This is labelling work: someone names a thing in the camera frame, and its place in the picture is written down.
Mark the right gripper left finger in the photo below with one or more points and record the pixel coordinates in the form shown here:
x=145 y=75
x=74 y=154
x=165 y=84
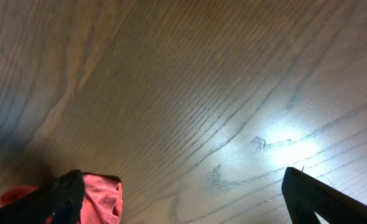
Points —
x=60 y=201

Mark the red printed t-shirt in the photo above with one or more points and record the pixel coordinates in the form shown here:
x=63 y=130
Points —
x=103 y=200

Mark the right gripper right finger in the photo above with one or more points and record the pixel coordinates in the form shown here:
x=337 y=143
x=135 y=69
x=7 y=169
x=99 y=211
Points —
x=307 y=198

